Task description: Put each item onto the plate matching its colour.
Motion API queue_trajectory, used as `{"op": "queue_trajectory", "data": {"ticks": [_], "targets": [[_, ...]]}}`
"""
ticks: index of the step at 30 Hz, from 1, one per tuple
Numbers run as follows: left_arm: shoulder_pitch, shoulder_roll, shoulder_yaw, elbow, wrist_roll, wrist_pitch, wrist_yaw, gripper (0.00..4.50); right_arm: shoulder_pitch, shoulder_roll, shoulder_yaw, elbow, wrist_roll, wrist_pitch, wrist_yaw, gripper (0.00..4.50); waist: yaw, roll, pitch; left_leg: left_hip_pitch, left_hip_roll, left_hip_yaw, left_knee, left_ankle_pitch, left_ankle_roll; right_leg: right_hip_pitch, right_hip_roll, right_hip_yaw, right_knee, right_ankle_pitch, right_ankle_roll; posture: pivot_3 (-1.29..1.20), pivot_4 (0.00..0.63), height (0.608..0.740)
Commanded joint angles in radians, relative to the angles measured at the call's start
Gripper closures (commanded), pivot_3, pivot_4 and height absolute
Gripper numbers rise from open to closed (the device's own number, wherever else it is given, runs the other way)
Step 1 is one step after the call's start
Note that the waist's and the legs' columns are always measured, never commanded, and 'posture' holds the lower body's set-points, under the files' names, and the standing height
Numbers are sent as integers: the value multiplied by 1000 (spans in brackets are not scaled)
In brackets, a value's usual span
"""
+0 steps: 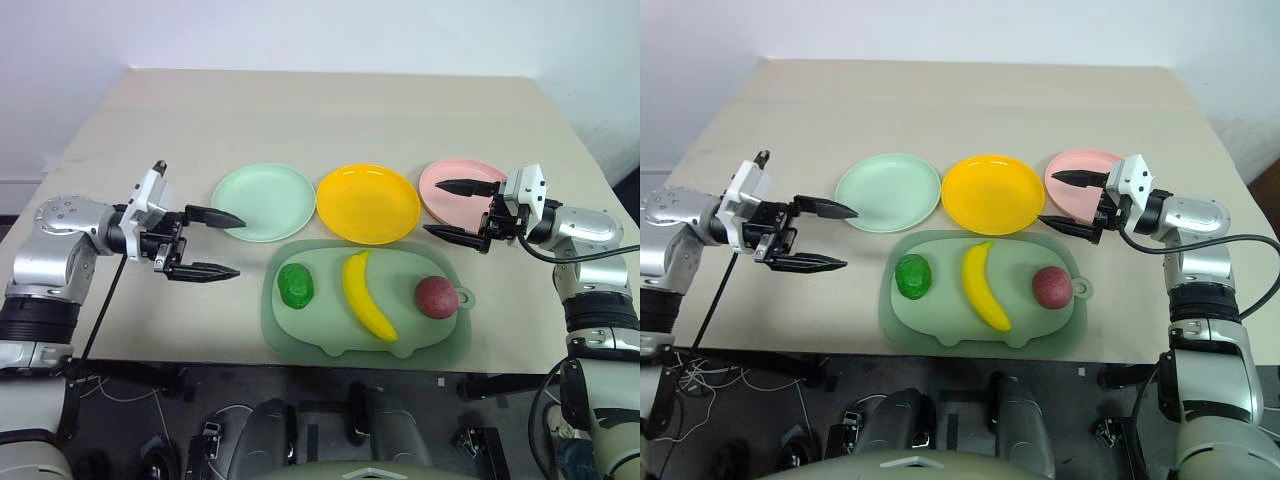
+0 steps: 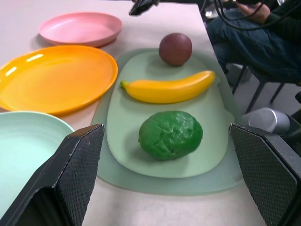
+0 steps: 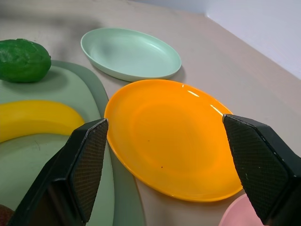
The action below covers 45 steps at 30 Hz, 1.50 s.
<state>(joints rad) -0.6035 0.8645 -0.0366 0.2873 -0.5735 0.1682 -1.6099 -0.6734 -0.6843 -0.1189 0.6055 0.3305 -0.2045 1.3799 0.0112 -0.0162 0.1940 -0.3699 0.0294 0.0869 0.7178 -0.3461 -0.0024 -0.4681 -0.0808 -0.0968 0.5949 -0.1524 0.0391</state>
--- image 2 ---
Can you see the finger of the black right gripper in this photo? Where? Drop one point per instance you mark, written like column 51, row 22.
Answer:
column 141, row 7

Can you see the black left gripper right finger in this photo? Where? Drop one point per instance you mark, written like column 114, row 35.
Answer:
column 265, row 174

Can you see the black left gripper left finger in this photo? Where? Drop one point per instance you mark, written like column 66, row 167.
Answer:
column 70, row 169

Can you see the light green plate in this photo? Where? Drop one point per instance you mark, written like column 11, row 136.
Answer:
column 26, row 146

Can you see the purple round fruit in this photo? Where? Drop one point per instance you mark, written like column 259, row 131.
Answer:
column 175, row 48

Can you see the pink plate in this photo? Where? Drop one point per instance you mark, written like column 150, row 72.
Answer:
column 80, row 29

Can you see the orange plate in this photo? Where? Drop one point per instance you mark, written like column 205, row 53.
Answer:
column 56, row 77

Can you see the green bumpy avocado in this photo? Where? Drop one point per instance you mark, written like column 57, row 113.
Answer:
column 170, row 135

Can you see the person's bare hand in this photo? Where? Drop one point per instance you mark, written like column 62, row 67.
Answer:
column 257, row 14

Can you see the black robot body part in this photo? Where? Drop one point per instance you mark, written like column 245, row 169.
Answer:
column 295, row 129

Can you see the silver robot body part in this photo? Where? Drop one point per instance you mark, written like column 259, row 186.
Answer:
column 268, row 120

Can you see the pale green oblong tray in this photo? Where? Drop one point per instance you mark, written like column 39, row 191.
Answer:
column 127, row 122

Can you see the black metal chair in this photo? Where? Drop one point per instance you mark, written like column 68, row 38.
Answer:
column 259, row 87

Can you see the yellow banana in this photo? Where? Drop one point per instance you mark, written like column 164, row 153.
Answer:
column 164, row 91

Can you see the seated person's jeans legs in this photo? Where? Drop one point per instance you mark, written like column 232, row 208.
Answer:
column 254, row 47

